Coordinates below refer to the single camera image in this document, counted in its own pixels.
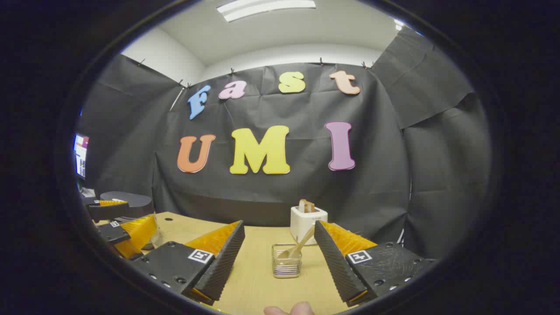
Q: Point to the computer monitor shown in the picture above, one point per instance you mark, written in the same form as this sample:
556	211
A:
81	155

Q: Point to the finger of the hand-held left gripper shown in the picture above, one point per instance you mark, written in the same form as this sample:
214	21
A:
105	211
135	232

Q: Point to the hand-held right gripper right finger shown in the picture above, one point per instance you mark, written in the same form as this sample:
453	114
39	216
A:
334	262

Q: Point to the brown toasted bread slice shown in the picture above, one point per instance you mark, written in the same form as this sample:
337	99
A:
310	206

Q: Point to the black rice cooker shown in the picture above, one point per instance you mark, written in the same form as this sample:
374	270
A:
131	201

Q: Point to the ceiling light panel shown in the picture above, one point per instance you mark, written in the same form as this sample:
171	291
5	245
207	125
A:
262	8

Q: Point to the wooden spoon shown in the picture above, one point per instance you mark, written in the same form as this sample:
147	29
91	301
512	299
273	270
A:
302	245

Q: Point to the white toaster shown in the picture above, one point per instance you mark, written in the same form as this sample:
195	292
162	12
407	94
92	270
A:
302	223

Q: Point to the pale bread slice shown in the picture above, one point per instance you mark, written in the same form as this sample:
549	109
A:
302	205

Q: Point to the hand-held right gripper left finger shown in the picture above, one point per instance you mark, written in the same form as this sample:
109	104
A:
221	267

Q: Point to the black backdrop cloth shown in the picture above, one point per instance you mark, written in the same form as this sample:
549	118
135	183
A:
385	175

